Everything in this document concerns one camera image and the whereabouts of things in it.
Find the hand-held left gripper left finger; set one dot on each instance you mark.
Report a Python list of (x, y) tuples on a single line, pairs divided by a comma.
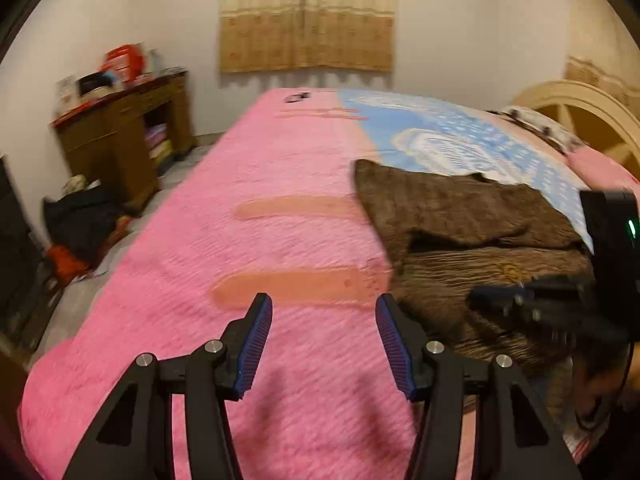
[(254, 342)]

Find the brown white patterned pillow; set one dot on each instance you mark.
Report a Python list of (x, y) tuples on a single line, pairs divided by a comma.
[(540, 125)]

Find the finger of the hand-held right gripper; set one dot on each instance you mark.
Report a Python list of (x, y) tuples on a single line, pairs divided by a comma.
[(530, 287), (565, 322)]

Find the brown knit sweater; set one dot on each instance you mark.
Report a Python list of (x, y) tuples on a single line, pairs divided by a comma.
[(450, 210)]

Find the folded clothes in desk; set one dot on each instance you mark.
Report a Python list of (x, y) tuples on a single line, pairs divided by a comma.
[(159, 142)]

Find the black phone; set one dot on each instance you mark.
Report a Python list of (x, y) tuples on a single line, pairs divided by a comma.
[(296, 96)]

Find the brown wooden desk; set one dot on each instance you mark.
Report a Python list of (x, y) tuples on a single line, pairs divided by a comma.
[(107, 145)]

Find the red cloth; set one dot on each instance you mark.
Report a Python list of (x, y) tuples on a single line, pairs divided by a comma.
[(67, 260)]

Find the blue polka dot blanket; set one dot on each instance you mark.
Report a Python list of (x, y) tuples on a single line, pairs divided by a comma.
[(450, 130)]

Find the pink fuzzy blanket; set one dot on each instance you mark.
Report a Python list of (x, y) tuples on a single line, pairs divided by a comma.
[(250, 160)]

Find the black furniture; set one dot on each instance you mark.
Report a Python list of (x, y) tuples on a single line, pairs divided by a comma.
[(17, 260)]

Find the black item on desk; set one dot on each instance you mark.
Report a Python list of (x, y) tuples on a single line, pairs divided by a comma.
[(94, 83)]

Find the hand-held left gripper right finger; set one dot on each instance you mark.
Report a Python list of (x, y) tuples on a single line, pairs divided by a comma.
[(392, 347)]

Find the black bag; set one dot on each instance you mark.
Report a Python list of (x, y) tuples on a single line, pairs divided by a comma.
[(82, 220)]

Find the cream arched headboard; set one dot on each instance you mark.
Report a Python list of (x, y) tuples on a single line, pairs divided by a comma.
[(565, 97)]

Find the red gift bag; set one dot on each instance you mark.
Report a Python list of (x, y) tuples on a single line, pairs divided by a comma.
[(122, 62)]

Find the beige patterned window curtain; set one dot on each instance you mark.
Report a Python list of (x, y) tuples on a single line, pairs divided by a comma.
[(307, 15)]

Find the beige bundle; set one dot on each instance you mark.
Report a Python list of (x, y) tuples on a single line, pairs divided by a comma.
[(75, 185)]

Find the white printed card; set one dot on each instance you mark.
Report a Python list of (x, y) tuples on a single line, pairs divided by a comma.
[(65, 91)]

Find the pink pillow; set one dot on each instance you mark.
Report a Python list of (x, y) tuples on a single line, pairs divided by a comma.
[(600, 167)]

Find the beige patterned side curtain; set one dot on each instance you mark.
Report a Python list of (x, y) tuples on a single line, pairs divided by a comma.
[(595, 25)]

